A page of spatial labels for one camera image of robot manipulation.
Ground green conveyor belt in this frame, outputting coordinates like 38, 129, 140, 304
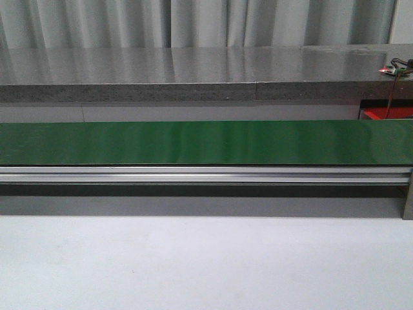
1, 120, 412, 165

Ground grey stone-top counter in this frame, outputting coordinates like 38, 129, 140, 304
1, 44, 412, 103

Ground red bin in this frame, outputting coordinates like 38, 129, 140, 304
363, 107, 413, 120

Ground small circuit board red LED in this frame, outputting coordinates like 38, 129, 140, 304
379, 65, 408, 76

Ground grey pleated curtain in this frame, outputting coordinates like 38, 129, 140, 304
1, 1, 396, 48

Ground aluminium conveyor frame rail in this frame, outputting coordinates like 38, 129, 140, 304
1, 165, 412, 185

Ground grey conveyor support post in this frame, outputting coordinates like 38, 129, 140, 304
402, 172, 413, 220

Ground red and black wires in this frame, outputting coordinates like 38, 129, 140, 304
385, 57, 413, 119

